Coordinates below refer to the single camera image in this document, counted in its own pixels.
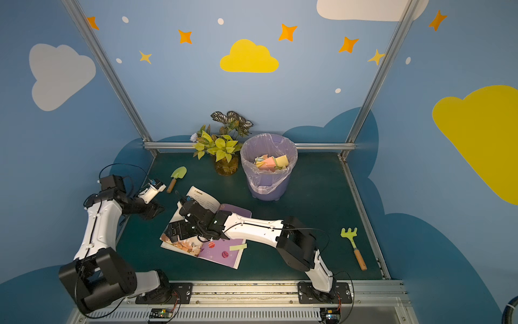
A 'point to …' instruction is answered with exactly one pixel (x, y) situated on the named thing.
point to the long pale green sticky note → (239, 247)
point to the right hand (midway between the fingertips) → (178, 228)
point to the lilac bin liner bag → (263, 181)
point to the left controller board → (160, 314)
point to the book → (227, 252)
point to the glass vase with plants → (225, 146)
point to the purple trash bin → (282, 193)
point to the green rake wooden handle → (351, 235)
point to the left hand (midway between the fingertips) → (154, 202)
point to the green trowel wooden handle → (178, 173)
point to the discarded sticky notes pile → (272, 163)
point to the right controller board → (330, 315)
